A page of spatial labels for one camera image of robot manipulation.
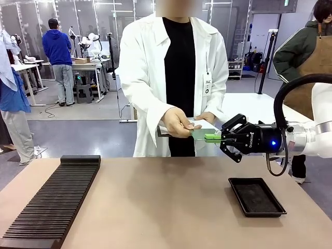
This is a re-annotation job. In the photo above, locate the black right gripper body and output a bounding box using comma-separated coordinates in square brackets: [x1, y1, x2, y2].
[242, 123, 284, 156]

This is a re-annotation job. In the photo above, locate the clipboard with white paper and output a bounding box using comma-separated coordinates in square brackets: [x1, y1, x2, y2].
[157, 117, 217, 138]

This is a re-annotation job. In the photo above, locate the green PCB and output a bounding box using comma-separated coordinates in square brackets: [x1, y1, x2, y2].
[190, 129, 221, 142]

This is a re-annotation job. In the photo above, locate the person's right forearm white sleeve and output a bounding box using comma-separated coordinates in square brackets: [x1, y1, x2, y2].
[133, 100, 177, 156]

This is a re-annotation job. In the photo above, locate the person's left forearm white sleeve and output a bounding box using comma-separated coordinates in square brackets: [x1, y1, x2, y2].
[207, 85, 229, 122]

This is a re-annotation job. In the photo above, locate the black slotted PCB rack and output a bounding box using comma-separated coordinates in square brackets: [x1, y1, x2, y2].
[0, 155, 102, 249]

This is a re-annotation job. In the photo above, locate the person's left hand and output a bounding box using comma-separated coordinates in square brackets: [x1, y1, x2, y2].
[193, 112, 216, 125]

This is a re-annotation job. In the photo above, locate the person's right hand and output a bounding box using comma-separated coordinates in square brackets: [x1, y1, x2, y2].
[162, 106, 202, 138]

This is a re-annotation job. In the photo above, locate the white name tag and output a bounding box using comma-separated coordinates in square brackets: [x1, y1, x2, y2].
[202, 72, 213, 97]

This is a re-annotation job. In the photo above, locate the black rectangular tray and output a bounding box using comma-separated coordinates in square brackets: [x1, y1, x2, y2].
[228, 177, 288, 218]

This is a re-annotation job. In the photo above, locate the wooden shoe shelf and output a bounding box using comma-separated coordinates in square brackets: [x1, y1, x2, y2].
[227, 61, 244, 80]

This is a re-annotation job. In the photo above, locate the black tripod pole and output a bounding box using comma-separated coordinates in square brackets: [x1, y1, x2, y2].
[257, 29, 279, 94]

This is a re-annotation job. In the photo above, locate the person in brown apron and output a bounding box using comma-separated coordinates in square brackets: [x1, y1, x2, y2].
[272, 0, 332, 185]

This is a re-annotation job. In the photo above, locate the person in white lab coat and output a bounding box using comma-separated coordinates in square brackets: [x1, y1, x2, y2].
[115, 14, 229, 158]

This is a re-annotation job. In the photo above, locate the white desk with metal legs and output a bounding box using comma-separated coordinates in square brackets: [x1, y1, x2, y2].
[43, 59, 112, 103]

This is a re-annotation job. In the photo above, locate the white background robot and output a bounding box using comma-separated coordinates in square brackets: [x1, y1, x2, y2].
[79, 32, 103, 59]

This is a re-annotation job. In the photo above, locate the man in blue hoodie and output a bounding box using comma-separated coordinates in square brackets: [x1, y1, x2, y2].
[42, 18, 76, 107]

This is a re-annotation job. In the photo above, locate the person in light blue shirt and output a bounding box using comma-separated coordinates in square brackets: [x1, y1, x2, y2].
[0, 28, 42, 167]

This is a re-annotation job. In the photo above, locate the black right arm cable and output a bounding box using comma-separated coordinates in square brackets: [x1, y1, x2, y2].
[267, 74, 332, 177]

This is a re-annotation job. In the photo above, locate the dark wall screen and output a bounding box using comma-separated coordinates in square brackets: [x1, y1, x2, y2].
[251, 0, 298, 13]

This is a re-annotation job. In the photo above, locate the black camera tripod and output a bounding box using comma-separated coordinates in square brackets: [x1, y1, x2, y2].
[107, 32, 122, 117]

